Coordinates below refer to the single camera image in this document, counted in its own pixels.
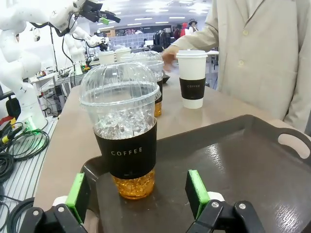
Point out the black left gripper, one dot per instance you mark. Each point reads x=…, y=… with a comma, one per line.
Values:
x=92, y=11

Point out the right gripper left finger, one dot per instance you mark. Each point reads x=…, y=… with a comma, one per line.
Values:
x=73, y=208

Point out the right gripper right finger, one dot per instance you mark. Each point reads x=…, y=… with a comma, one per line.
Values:
x=211, y=213

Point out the clear iced coffee cup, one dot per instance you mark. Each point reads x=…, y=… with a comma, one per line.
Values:
x=128, y=150
x=151, y=64

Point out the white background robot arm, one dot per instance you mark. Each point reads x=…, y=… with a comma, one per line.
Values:
x=77, y=51

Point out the person's left forearm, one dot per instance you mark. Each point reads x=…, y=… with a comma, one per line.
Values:
x=301, y=97

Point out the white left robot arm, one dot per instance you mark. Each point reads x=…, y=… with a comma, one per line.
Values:
x=14, y=68

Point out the person's right forearm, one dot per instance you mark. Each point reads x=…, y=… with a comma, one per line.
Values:
x=194, y=40

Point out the brown plastic serving tray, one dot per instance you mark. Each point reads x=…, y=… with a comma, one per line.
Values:
x=243, y=170

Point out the person's right hand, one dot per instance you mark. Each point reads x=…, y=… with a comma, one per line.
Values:
x=170, y=57

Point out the black office chair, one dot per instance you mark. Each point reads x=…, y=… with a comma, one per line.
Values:
x=12, y=108

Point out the person in beige jacket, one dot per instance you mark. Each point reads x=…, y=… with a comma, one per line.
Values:
x=262, y=72

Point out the aluminium frame bench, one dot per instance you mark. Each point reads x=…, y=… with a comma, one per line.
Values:
x=26, y=170

